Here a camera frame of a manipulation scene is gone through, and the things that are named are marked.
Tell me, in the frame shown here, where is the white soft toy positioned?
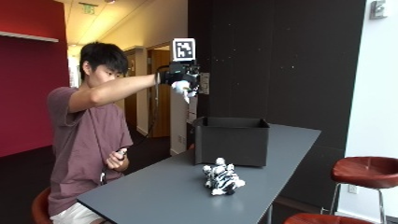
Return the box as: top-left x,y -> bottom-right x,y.
171,79 -> 200,105

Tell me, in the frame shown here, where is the the person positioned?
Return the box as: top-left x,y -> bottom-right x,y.
47,41 -> 201,224

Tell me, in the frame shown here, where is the wooden door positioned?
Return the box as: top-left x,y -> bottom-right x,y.
147,49 -> 172,138

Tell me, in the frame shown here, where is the white marker cube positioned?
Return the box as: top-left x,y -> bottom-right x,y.
172,37 -> 199,63

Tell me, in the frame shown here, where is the black open box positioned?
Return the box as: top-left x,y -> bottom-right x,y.
192,116 -> 272,168

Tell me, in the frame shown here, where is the red bar stool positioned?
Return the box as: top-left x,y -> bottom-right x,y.
31,186 -> 54,224
283,213 -> 377,224
323,156 -> 398,224

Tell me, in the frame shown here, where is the zebra soft toy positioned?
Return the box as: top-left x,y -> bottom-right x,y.
201,157 -> 247,197

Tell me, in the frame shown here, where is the green exit sign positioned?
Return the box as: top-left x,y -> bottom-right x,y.
79,2 -> 100,15

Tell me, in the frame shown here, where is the white wall notice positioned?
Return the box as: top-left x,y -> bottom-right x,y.
199,72 -> 212,95

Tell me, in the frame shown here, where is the white wall shelf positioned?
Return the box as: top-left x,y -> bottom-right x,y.
0,30 -> 60,44

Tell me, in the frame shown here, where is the grey wall fixture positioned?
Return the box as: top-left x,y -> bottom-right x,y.
371,0 -> 389,21

